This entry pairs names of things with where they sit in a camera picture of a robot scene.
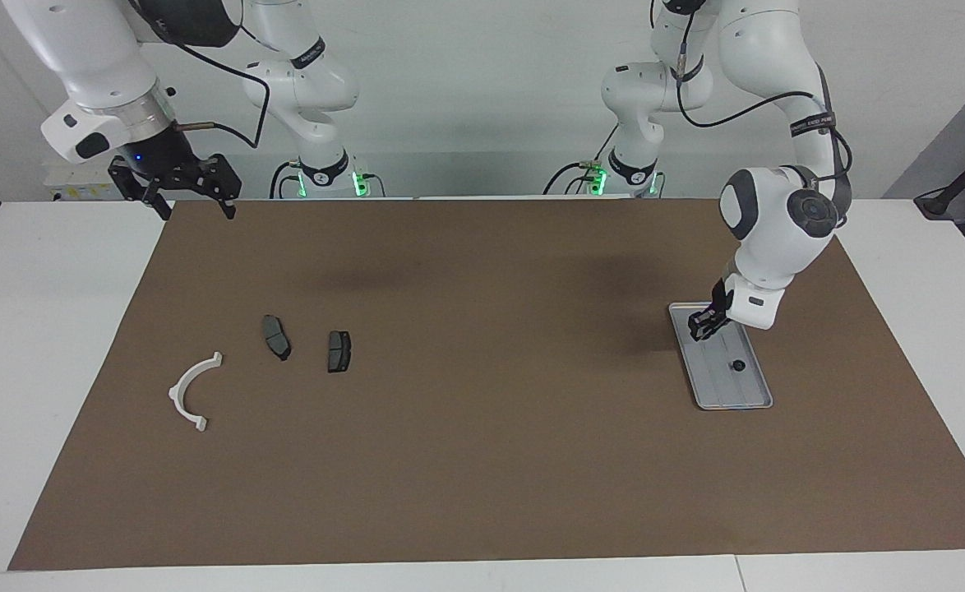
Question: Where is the silver metal tray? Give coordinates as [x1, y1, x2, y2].
[668, 302, 774, 411]

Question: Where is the white box yellow label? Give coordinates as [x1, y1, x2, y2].
[43, 160, 122, 201]

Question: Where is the elongated dark brake pad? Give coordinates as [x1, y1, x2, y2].
[262, 314, 292, 362]

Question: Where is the brown table mat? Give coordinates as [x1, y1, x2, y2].
[7, 197, 965, 571]

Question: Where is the black base cable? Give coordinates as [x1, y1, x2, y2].
[543, 122, 620, 197]
[269, 160, 302, 200]

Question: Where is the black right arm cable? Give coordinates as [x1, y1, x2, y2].
[125, 0, 274, 150]

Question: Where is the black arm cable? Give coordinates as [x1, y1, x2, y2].
[651, 0, 855, 227]
[125, 0, 274, 150]

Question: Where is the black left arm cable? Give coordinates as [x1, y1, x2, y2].
[651, 0, 855, 227]

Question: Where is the white semicircular bracket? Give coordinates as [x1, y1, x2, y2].
[169, 352, 224, 432]

